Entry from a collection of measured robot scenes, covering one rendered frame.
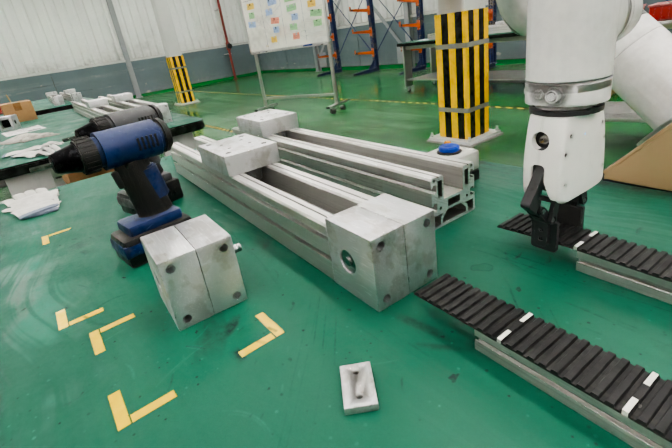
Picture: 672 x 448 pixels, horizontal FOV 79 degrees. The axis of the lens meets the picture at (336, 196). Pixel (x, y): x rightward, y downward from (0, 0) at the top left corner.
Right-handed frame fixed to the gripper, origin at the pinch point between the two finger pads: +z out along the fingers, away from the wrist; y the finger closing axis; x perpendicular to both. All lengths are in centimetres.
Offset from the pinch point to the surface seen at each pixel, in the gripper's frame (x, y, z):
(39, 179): 190, -62, 14
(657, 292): -11.7, -1.9, 3.2
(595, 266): -5.3, -1.2, 3.0
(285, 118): 74, 2, -8
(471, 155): 24.6, 14.6, -1.5
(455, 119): 221, 242, 60
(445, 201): 16.5, -2.0, 0.1
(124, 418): 13, -51, 4
